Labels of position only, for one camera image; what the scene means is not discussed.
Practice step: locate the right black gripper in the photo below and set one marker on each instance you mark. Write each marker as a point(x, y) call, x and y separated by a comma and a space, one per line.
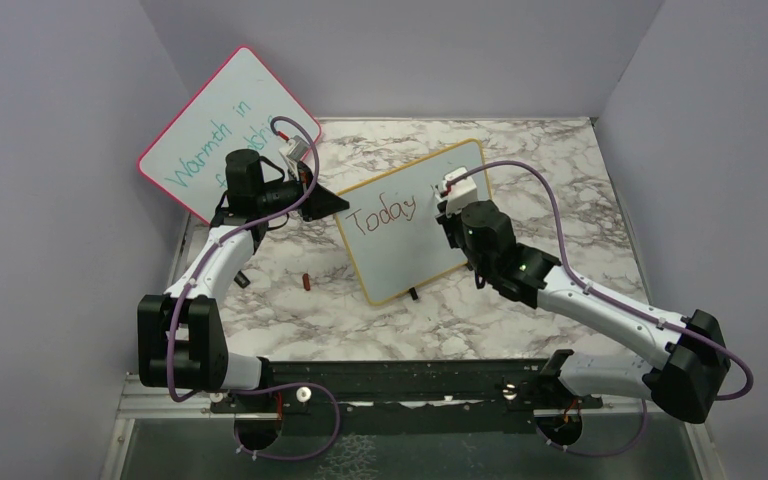
point(448, 223)

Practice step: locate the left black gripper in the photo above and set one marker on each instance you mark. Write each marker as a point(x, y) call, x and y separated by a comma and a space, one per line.
point(322, 203)

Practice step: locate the yellow framed whiteboard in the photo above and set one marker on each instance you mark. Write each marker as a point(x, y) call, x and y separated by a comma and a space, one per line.
point(390, 231)

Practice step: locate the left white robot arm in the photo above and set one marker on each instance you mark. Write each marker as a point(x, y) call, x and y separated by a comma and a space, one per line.
point(181, 342)

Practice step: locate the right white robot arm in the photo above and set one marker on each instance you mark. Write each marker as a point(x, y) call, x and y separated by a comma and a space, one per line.
point(678, 361)

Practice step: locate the pink framed whiteboard with writing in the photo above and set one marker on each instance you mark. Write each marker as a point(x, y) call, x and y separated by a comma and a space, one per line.
point(231, 111)

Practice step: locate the black pink-board stand foot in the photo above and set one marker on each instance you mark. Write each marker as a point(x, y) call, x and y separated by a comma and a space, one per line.
point(241, 280)

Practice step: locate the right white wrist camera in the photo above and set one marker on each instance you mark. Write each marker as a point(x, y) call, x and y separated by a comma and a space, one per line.
point(455, 191)

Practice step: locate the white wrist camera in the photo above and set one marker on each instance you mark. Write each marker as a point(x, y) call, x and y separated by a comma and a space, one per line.
point(294, 152)
point(455, 191)

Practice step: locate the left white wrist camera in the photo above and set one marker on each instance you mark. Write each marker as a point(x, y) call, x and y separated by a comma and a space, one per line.
point(294, 152)

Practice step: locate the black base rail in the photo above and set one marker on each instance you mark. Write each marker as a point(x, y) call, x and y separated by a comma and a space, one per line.
point(317, 398)

